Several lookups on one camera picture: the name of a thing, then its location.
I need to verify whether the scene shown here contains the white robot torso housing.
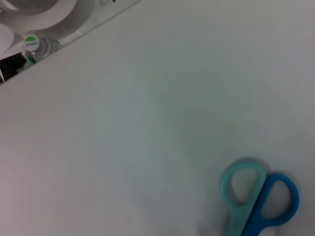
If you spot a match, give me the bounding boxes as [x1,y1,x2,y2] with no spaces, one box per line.
[0,0,143,61]

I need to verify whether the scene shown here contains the clear green-label water bottle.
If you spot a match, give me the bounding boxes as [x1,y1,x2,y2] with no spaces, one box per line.
[21,33,64,66]

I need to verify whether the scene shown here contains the blue plastic scissors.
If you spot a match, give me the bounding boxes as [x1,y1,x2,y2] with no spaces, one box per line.
[218,157,301,236]

